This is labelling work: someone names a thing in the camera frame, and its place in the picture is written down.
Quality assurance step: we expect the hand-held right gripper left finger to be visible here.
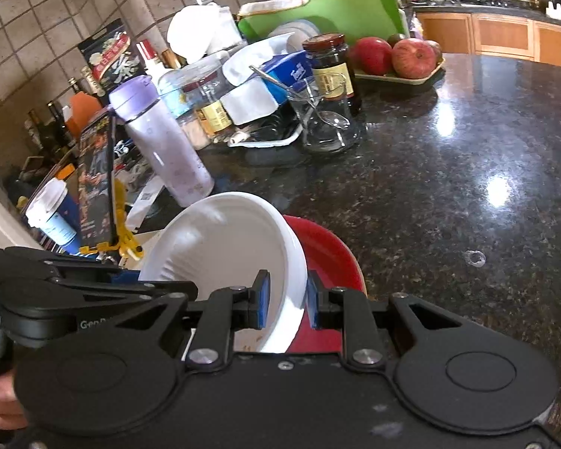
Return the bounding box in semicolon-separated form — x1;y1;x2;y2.
114;269;272;368

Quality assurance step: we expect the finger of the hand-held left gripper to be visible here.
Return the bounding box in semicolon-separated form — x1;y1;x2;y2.
4;246;122;273
43;266;199;302

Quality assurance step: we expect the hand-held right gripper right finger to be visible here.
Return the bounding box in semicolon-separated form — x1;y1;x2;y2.
307;270;494;369

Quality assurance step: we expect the crimson plastic plate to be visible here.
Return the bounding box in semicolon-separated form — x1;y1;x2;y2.
282;214;368;355

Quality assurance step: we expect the white ribbed plastic bowl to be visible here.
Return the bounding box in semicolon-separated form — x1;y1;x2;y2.
139;191;309;355

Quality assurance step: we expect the person's left hand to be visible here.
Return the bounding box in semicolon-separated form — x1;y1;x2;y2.
0;369;30;431

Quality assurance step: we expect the blue paper cup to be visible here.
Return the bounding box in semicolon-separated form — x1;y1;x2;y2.
25;178;81;247

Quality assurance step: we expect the yellow phone stand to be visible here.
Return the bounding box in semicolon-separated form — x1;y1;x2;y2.
81;175;144;261

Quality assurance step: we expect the smartphone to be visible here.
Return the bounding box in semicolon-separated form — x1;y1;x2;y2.
76;113;119;252

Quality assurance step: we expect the white printed card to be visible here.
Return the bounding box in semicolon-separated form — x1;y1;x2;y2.
122;175;166;225

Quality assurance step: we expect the dark glass bottle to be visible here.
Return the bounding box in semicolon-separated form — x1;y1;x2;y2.
25;109;57;155
47;100;78;150

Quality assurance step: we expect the lavender water bottle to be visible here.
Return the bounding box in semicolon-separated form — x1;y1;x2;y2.
108;75;215;208

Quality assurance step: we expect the orange jug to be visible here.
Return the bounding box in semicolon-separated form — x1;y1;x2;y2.
69;91;104;137

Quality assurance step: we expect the black food tray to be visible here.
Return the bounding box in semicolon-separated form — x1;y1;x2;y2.
228;103;304;149

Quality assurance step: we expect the clear plastic food container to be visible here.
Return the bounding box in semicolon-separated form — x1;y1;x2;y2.
158;66;212;151

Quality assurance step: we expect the metal spoon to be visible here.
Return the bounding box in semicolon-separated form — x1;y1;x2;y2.
249;64;351;130

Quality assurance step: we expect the clear yellow-label jar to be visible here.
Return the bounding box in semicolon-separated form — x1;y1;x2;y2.
193;79;236;140

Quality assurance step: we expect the white round container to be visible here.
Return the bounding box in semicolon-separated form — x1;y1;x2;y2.
219;85;282;125

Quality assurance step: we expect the black printed tea box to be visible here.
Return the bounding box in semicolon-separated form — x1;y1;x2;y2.
77;19;137;93

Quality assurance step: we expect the white bottle red cap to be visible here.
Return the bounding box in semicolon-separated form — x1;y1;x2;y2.
135;40;168;82

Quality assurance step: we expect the dark sauce jar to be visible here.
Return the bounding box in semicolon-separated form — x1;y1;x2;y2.
302;33;362;116

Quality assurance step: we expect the blue tissue pack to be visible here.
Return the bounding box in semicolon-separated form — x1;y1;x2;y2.
261;51;317;95

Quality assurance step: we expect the beige fruit tray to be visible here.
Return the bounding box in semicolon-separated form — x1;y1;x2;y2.
354;57;448;87

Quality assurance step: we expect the white plastic basin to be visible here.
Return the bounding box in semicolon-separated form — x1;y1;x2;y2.
166;4;242;62

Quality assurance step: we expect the clear plastic lidded container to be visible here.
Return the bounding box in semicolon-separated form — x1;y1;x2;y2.
266;19;319;55

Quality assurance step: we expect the cream cloth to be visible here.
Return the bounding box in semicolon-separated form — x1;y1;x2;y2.
237;0;330;18

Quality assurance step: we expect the green cutting board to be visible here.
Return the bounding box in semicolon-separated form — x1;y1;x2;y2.
237;0;410;57

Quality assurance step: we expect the wooden base cabinet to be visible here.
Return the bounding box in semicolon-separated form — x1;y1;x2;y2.
414;9;561;71

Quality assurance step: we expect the gas stove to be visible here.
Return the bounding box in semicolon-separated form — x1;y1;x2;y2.
430;0;534;9

